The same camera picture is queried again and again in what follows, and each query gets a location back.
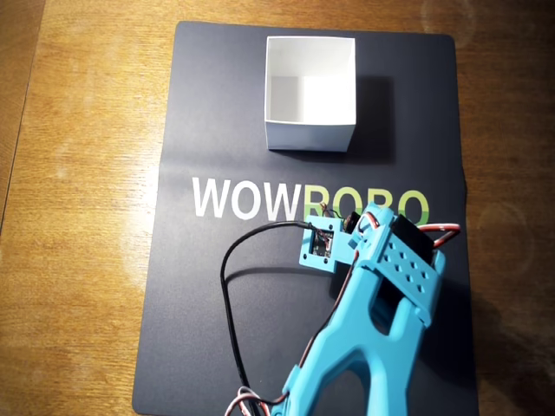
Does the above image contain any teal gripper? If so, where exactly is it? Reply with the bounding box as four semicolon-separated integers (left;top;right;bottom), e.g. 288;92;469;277
349;206;396;261

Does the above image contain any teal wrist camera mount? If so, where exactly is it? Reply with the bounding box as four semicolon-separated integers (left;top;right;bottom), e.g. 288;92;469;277
297;214;350;274

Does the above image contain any red white servo wire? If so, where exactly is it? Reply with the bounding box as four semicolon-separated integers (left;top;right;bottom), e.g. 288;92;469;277
418;223;461;250

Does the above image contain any white cardboard box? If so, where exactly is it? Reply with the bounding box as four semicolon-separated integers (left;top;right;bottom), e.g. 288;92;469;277
263;36;357;153

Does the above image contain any black WOWROBO mat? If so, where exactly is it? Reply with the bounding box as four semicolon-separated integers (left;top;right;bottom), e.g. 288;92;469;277
132;20;480;416

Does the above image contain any black camera cable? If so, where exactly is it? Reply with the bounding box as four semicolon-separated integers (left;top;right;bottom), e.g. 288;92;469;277
219;220;313;416

